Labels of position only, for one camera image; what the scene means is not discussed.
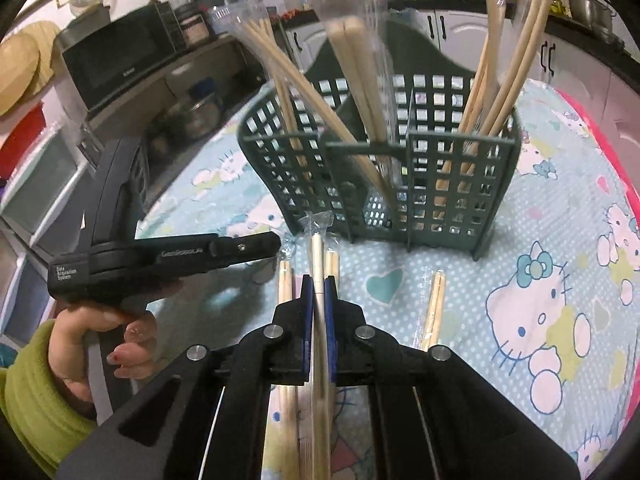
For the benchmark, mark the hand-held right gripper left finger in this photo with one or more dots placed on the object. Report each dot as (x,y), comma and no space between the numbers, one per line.
(306,320)

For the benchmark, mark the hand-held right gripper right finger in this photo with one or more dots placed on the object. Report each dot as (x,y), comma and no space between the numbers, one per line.
(330,320)

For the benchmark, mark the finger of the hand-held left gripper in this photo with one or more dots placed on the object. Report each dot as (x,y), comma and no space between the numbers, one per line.
(245,249)

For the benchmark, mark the pile of chopsticks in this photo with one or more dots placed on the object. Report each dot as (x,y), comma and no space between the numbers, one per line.
(286,285)

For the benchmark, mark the green plastic utensil basket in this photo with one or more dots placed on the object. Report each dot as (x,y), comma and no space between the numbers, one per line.
(425,55)

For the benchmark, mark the person's left forearm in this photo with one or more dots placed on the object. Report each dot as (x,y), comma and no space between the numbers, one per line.
(30,400)

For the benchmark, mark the person's left hand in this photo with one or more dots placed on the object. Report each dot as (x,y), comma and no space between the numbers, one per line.
(135,335)

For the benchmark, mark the white drawer cabinet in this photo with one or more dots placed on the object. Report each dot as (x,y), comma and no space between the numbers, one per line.
(40,170)

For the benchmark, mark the steel pot with lid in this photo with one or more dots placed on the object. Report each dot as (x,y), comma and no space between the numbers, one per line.
(195,115)

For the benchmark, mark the red plastic bin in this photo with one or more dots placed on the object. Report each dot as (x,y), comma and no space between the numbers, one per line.
(20,135)

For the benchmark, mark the cat print blue blanket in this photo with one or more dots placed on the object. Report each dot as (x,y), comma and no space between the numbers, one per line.
(500,240)

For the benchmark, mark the black microwave oven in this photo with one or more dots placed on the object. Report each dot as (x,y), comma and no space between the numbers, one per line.
(115,60)

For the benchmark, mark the woven bamboo tray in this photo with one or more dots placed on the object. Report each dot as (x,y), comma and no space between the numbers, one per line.
(25,60)

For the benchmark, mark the pink blanket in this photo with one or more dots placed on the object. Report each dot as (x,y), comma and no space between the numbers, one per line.
(627,160)

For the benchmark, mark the steel cooking pot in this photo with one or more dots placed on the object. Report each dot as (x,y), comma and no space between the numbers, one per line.
(590,10)

